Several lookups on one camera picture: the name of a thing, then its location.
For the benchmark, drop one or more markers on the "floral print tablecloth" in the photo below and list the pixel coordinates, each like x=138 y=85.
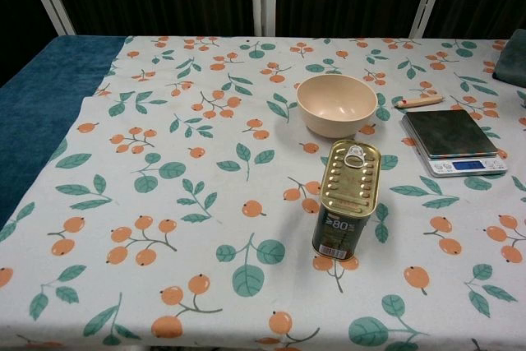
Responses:
x=172 y=203

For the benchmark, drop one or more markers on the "silver digital kitchen scale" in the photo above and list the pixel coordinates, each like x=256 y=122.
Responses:
x=454 y=139

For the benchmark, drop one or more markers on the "beige plastic bowl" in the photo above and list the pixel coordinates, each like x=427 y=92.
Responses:
x=336 y=105

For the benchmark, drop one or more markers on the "green luncheon meat can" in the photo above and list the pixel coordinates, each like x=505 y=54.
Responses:
x=346 y=199

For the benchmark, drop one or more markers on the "wooden pen with red mark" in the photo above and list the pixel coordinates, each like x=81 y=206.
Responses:
x=419 y=102

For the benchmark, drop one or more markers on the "blue velvet cloth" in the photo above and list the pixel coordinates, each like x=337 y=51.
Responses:
x=45 y=92

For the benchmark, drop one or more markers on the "dark green folded cloth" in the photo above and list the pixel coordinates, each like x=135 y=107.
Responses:
x=511 y=57

